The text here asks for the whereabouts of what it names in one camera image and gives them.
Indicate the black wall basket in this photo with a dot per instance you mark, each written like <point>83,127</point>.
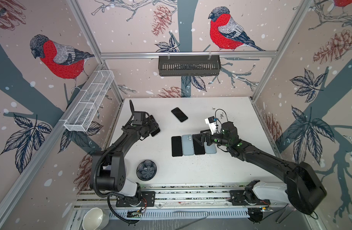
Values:
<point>171,66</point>

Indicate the light blue phone case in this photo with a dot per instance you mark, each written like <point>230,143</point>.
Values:
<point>210,149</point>
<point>187,145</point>

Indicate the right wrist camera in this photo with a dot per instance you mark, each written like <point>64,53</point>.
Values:
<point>212,123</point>

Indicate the black phone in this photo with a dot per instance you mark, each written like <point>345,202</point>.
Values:
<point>180,115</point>
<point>154,126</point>
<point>198,150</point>
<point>177,146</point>

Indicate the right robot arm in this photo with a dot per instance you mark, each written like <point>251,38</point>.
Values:
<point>304,190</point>

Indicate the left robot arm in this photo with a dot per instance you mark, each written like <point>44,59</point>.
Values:
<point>108,173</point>

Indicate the white bowl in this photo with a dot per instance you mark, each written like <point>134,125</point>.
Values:
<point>95,219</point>

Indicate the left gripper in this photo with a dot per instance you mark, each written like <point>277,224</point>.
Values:
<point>151,123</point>

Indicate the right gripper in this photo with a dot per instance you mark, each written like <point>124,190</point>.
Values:
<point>209,132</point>

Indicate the white mesh wall basket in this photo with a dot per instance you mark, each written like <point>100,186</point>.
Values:
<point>85,110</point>

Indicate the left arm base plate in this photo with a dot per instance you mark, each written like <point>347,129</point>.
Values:
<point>142,199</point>

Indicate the dark flower-shaped dish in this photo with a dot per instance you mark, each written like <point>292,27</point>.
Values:
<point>146,170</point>

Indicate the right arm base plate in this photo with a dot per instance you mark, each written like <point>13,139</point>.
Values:
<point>246,198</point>

